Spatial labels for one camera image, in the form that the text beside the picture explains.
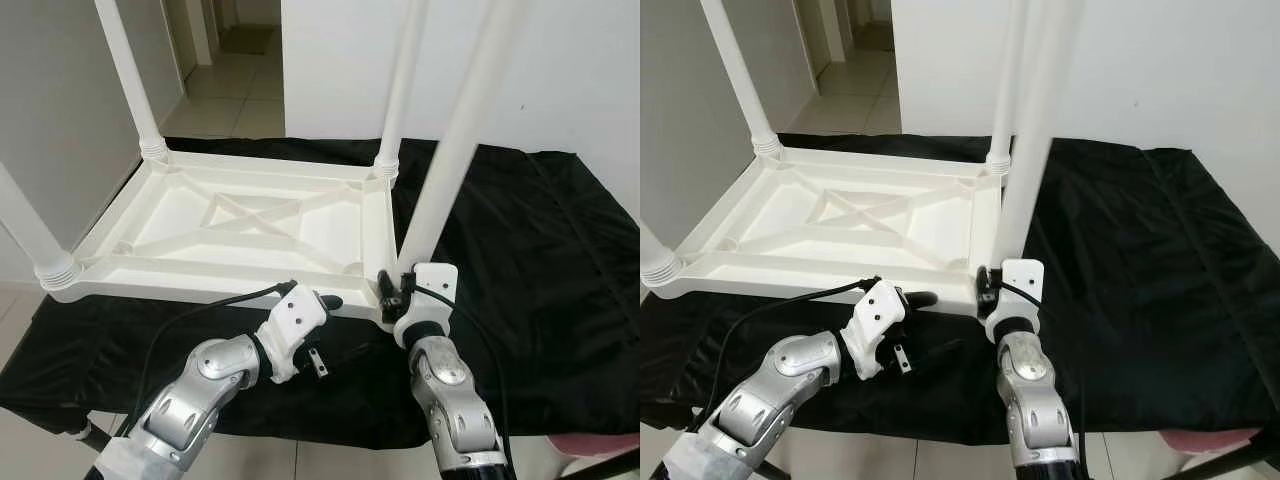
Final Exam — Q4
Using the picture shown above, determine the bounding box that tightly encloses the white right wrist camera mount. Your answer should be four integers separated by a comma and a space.
393, 262, 459, 346
985, 258, 1046, 341

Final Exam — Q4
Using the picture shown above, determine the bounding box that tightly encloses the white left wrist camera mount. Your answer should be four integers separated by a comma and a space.
840, 278, 906, 381
255, 283, 329, 384

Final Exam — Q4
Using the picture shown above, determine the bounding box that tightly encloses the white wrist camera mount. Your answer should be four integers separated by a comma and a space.
985, 258, 1046, 341
840, 278, 906, 381
393, 262, 459, 346
255, 283, 329, 384

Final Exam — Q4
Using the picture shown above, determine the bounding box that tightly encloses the cream plastic table top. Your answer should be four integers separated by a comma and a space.
45, 148, 403, 333
640, 145, 1009, 313

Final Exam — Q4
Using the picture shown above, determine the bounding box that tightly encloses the black cloth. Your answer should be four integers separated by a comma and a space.
0, 138, 641, 449
640, 135, 1280, 446

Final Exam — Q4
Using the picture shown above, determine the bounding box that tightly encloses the white plastic table leg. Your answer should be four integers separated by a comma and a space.
985, 0, 1031, 176
372, 0, 431, 181
640, 225, 683, 288
700, 0, 783, 159
0, 160, 83, 293
395, 0, 531, 276
993, 0, 1086, 271
95, 0, 171, 163

